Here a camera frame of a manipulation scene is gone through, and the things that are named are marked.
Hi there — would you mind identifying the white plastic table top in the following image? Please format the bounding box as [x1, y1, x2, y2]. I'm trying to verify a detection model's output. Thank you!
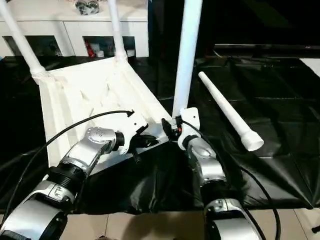
[36, 55, 176, 181]

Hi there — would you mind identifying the black plastic mat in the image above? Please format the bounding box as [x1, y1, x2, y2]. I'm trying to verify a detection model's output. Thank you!
[0, 54, 320, 215]

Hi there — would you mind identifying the white cabinet with glass doors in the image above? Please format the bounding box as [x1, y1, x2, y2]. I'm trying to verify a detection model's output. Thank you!
[0, 0, 150, 59]

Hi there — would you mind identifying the grey crumpled bag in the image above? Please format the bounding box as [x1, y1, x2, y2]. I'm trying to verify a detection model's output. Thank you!
[75, 0, 100, 15]

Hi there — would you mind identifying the white flat panel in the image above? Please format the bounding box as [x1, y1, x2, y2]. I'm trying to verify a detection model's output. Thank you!
[299, 57, 320, 79]

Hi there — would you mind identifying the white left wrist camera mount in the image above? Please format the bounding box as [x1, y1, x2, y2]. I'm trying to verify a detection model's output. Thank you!
[119, 109, 150, 156]

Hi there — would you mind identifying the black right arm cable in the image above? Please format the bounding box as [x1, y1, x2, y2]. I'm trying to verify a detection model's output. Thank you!
[178, 119, 281, 240]

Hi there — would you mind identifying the black metal frame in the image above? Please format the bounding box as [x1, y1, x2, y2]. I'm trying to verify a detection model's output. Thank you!
[213, 43, 320, 60]

